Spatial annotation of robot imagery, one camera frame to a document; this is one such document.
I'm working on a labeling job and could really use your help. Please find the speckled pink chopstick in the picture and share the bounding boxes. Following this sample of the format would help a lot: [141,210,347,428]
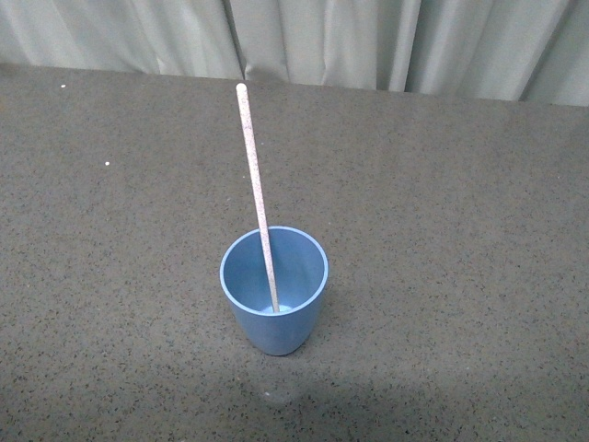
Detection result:
[236,83,280,313]

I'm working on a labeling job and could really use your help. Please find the blue plastic cup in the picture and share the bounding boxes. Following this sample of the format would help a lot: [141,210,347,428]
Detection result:
[218,225,330,357]

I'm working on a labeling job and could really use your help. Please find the grey curtain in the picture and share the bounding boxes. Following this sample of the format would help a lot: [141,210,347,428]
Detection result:
[1,1,588,106]

